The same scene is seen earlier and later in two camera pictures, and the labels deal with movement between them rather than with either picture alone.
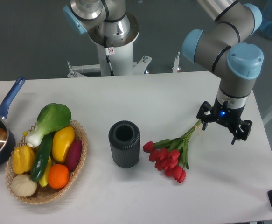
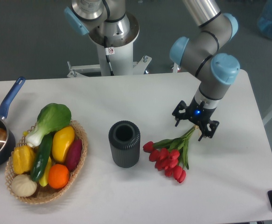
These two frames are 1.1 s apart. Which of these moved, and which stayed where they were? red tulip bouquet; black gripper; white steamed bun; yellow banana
Moved: black gripper
Stayed: white steamed bun; yellow banana; red tulip bouquet
